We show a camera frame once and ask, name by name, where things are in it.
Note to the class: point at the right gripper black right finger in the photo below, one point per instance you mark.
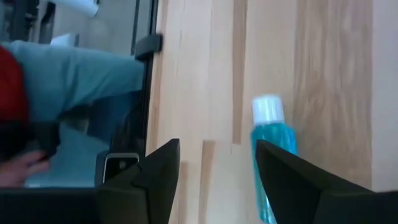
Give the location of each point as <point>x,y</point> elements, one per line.
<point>311,199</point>

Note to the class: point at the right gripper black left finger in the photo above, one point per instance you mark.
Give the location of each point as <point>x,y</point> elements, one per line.
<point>149,193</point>

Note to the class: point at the blue mouthwash bottle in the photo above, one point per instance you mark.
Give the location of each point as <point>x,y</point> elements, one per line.
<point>270,130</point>

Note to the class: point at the black handheld device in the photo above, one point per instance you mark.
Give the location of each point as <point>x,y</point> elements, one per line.
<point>31,137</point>

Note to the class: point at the person's hand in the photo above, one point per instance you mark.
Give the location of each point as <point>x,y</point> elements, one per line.
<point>18,171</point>

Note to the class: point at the person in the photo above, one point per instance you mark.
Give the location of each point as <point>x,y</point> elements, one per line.
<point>77,77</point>

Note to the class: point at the black table frame rail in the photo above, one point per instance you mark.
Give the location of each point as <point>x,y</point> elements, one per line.
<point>136,130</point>

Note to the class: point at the black rail bracket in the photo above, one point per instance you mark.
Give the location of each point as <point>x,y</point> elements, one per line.
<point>149,46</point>

